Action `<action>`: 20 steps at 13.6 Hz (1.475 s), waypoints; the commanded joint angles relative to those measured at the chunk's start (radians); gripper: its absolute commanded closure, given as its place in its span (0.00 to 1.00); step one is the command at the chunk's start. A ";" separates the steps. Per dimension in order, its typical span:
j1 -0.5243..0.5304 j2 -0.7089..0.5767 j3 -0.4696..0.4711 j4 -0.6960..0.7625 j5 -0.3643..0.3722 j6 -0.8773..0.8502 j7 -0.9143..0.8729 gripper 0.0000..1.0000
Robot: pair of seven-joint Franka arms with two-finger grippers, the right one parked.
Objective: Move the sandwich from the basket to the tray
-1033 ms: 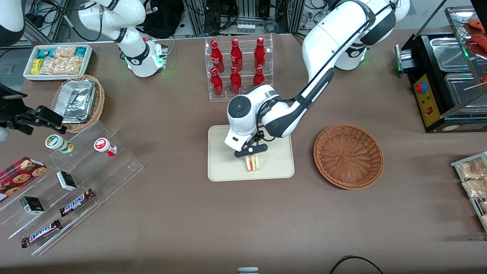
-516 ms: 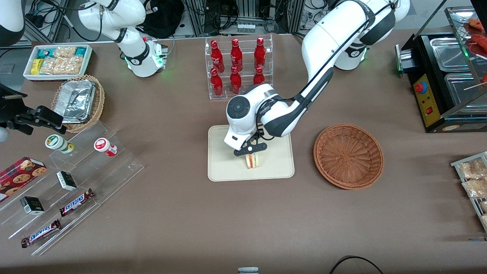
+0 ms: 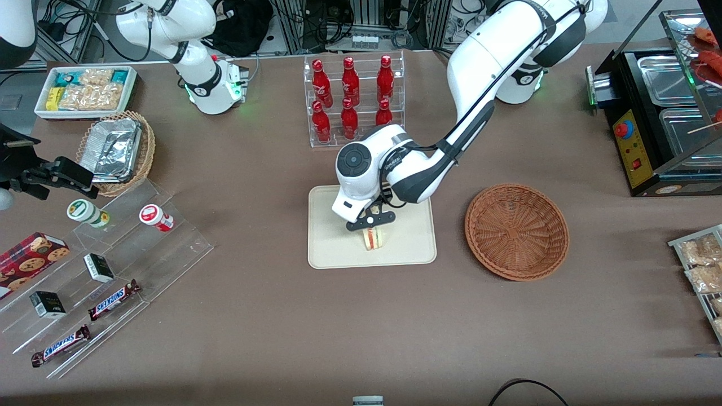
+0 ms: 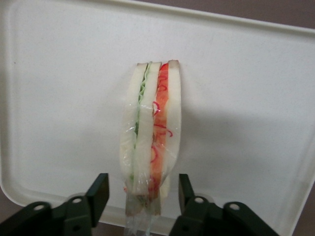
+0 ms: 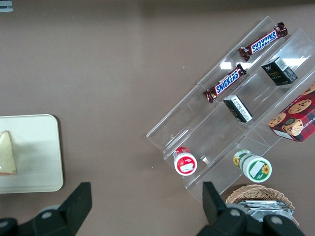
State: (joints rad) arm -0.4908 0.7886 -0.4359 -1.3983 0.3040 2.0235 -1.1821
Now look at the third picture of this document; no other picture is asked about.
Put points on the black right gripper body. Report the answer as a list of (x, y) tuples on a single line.
[(18, 159)]

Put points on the triangle sandwich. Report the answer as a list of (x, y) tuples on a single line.
[(373, 241)]

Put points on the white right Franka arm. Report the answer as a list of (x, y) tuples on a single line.
[(208, 84)]

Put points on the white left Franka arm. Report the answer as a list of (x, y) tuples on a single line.
[(479, 56)]

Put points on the cream rectangular plastic tray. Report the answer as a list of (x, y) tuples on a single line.
[(406, 242)]

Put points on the silver foil tray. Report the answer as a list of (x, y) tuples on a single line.
[(110, 149)]

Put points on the tan wicker basket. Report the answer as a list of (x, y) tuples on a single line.
[(148, 152)]

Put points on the brown round wicker basket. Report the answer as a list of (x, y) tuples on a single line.
[(516, 231)]

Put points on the green cap small bottle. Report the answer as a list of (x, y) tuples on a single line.
[(84, 211)]

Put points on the white snack bin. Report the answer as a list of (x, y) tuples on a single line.
[(39, 110)]

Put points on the red cap small bottle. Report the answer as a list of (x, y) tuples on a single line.
[(153, 216)]

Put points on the yellow snack packet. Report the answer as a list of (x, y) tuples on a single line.
[(53, 98)]

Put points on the small black box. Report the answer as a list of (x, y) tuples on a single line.
[(48, 304), (98, 268)]

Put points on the large rice cracker bag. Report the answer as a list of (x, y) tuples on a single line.
[(90, 97)]

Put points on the red cookie box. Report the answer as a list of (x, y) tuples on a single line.
[(28, 262)]

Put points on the teal snack packet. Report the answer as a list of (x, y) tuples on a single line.
[(119, 76), (66, 79)]

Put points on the red cola bottle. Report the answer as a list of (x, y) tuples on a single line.
[(383, 115), (385, 82), (321, 84), (321, 125), (350, 84), (349, 121)]

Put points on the small rice cracker bag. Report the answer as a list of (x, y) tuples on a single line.
[(96, 78)]

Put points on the clear acrylic stepped shelf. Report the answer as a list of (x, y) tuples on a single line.
[(180, 248)]

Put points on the Snickers chocolate bar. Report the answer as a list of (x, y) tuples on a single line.
[(61, 345), (113, 300)]

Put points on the clear acrylic bottle rack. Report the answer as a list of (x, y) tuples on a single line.
[(366, 73)]

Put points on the grey connector strip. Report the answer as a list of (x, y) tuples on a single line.
[(364, 40)]

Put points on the small grey device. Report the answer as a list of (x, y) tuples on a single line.
[(368, 401)]

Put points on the black bag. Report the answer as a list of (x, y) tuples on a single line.
[(242, 28)]

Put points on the black food warmer cabinet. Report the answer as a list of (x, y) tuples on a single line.
[(632, 146)]

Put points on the grey snack display rack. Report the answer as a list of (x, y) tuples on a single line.
[(674, 244)]

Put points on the steel food pan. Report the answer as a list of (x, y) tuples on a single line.
[(665, 82), (685, 135)]

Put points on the clear cracker bag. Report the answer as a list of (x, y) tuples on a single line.
[(718, 326), (702, 251), (717, 305), (708, 279)]

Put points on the wooden skewer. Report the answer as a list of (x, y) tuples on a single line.
[(702, 129)]

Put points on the small blue object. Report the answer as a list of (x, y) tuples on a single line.
[(711, 355)]

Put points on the aluminium frame stand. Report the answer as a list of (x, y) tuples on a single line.
[(293, 25)]

